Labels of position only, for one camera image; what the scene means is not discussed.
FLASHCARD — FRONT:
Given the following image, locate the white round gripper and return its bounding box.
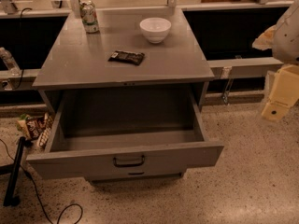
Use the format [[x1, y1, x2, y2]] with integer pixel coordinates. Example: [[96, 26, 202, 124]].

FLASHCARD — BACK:
[[252, 0, 299, 121]]

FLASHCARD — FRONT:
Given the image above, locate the dark rxbar chocolate wrapper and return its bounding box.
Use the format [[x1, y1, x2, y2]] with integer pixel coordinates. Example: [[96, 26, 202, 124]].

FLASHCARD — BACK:
[[108, 50, 145, 65]]

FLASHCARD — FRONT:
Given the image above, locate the grey metal drawer cabinet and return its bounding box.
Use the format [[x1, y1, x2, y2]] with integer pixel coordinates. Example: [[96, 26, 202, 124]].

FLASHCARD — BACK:
[[32, 7, 216, 183]]

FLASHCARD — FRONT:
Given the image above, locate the open grey top drawer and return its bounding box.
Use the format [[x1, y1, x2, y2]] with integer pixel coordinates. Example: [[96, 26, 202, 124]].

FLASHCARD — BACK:
[[27, 89, 223, 181]]

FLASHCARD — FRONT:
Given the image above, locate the white ceramic bowl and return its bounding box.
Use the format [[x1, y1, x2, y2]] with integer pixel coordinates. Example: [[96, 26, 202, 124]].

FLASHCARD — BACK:
[[139, 18, 172, 44]]

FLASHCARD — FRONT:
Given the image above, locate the green soda can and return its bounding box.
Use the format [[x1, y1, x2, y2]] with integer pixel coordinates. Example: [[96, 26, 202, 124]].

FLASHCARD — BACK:
[[80, 1, 99, 33]]

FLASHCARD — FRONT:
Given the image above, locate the patterned snack packet on floor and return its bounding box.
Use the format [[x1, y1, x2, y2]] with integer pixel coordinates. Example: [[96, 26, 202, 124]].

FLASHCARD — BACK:
[[36, 113, 53, 148]]

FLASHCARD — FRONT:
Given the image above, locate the snack bag on floor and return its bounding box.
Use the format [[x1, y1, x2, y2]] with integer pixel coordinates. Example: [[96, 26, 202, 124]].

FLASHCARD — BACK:
[[17, 114, 46, 140]]

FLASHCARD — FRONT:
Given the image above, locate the clear plastic bottle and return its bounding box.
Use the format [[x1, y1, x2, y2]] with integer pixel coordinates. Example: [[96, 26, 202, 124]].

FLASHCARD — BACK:
[[0, 47, 21, 77]]

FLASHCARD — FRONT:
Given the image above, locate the black stand leg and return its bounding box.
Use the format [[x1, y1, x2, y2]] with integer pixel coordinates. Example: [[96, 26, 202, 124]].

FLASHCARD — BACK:
[[3, 137, 25, 206]]

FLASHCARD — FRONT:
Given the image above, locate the grey right side rail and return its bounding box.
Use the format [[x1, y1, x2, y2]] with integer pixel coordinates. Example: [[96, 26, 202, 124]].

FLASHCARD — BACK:
[[208, 57, 282, 79]]

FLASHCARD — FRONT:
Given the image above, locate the grey rail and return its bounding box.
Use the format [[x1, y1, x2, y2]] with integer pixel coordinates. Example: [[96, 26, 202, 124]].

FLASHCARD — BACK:
[[208, 57, 282, 79], [0, 69, 39, 91]]

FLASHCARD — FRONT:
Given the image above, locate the metal bracket under rail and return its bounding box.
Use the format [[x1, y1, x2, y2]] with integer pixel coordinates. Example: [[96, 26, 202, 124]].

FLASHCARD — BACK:
[[221, 66, 234, 105]]

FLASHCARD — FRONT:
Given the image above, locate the black drawer handle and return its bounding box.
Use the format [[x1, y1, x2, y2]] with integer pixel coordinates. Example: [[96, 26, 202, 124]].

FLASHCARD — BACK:
[[113, 155, 145, 168]]

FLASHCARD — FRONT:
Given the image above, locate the grey left side rail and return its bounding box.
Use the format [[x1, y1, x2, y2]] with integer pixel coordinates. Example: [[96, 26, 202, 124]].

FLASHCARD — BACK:
[[0, 69, 39, 91]]

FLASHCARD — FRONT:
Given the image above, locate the black floor cable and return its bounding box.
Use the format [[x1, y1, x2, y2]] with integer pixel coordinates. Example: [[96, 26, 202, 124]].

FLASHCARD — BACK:
[[0, 138, 84, 224]]

